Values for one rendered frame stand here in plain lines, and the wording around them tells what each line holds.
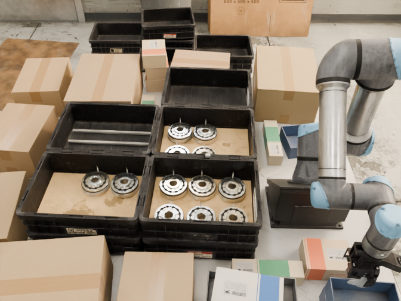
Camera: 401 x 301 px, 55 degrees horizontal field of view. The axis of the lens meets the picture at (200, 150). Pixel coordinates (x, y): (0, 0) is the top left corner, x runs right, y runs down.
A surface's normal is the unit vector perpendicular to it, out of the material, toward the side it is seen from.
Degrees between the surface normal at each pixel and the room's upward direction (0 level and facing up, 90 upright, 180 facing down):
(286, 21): 73
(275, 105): 90
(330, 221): 90
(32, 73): 0
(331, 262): 0
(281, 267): 0
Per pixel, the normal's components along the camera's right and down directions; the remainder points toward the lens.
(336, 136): -0.07, -0.08
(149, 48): 0.01, -0.71
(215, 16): 0.04, 0.47
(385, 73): -0.11, 0.80
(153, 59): 0.11, 0.70
